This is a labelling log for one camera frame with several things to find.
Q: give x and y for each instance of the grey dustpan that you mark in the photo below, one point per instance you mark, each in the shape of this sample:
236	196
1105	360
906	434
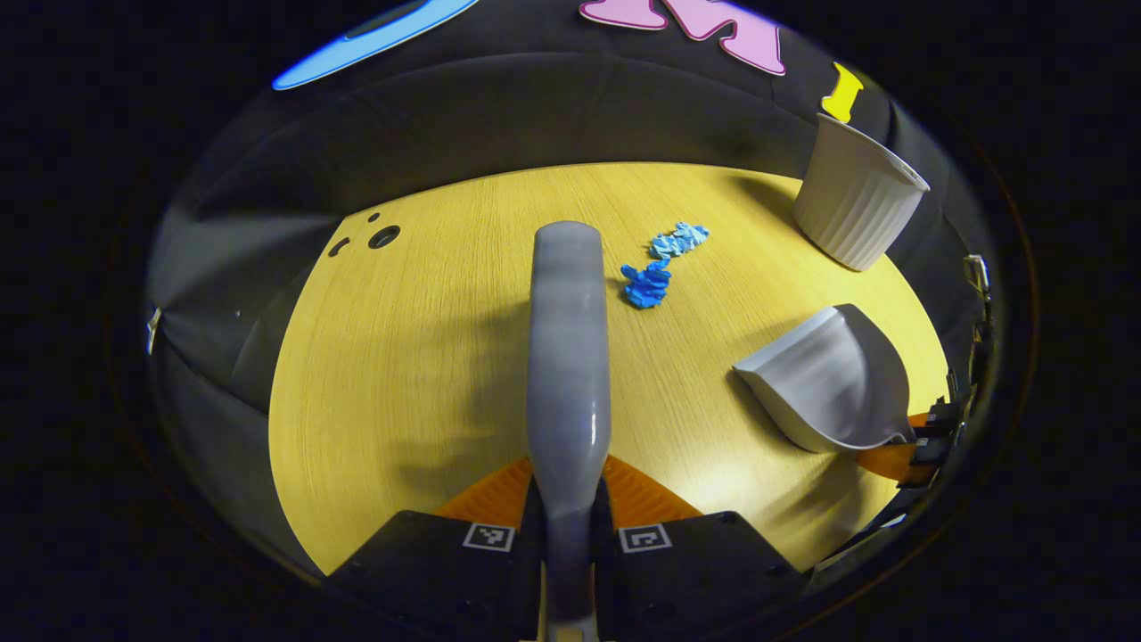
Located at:
820	383

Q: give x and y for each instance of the small grey broom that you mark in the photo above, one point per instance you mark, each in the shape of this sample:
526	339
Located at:
568	357

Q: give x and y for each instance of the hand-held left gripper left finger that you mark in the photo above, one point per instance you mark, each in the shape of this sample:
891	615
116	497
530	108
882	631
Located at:
428	571

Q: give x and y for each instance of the black backdrop cloth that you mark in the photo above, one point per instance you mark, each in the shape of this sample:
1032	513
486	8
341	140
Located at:
535	107

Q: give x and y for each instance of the dark blue paper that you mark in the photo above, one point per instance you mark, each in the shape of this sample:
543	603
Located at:
646	285

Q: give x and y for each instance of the white cloth clip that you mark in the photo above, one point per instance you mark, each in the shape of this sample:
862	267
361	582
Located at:
153	330

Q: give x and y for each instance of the light blue paper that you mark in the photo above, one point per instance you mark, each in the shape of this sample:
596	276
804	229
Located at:
679	241

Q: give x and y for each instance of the white ribbed garbage bin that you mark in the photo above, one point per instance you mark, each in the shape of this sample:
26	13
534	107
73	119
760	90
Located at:
851	209

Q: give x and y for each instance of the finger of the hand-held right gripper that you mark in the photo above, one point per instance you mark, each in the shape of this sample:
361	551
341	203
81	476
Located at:
936	421
891	462

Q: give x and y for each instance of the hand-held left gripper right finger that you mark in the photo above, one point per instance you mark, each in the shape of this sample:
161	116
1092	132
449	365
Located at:
704	571

